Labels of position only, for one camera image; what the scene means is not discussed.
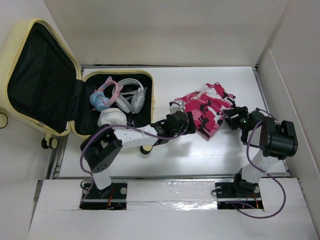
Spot pink camouflage shorts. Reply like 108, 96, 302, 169
174, 82, 236, 141

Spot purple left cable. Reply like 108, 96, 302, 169
79, 100, 193, 201

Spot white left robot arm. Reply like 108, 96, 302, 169
79, 111, 196, 199

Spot yellow open suitcase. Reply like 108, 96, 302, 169
0, 18, 155, 149

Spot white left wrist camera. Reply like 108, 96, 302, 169
169, 100, 186, 115

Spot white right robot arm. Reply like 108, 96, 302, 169
211, 106, 298, 198

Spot blue pink cat headphones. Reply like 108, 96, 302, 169
89, 76, 123, 112

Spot white grey headphones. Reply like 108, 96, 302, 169
115, 78, 147, 114

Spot white towel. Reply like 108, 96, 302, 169
97, 108, 127, 127

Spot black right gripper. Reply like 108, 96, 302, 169
222, 105, 250, 131

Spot metal base rail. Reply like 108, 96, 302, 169
79, 179, 264, 211

